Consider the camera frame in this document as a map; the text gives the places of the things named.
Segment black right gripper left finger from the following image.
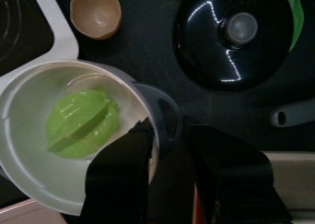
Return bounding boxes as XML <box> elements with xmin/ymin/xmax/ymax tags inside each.
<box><xmin>78</xmin><ymin>118</ymin><xmax>155</xmax><ymax>224</ymax></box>

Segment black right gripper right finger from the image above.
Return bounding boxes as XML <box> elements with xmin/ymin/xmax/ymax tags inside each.
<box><xmin>184</xmin><ymin>124</ymin><xmax>292</xmax><ymax>224</ymax></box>

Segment white toy pot grey handles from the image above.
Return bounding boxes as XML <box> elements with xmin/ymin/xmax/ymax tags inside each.
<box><xmin>0</xmin><ymin>59</ymin><xmax>184</xmax><ymax>217</ymax></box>

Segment black pot lid grey knob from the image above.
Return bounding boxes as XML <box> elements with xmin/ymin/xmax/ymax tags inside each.
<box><xmin>174</xmin><ymin>0</ymin><xmax>295</xmax><ymax>92</ymax></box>

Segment white toy stove black burner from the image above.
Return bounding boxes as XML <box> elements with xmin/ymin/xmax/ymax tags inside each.
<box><xmin>0</xmin><ymin>0</ymin><xmax>80</xmax><ymax>85</ymax></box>

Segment green toy vegetable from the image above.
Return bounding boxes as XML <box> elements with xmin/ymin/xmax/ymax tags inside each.
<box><xmin>44</xmin><ymin>88</ymin><xmax>120</xmax><ymax>159</ymax></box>

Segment beige toy bowl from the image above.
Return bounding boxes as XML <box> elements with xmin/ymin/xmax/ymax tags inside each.
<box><xmin>70</xmin><ymin>0</ymin><xmax>123</xmax><ymax>41</ymax></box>

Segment green toy piece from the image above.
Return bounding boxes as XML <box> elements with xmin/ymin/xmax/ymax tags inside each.
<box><xmin>286</xmin><ymin>0</ymin><xmax>306</xmax><ymax>53</ymax></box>

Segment grey utensil handle with hole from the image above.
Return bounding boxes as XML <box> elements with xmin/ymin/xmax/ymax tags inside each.
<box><xmin>268</xmin><ymin>98</ymin><xmax>315</xmax><ymax>128</ymax></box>

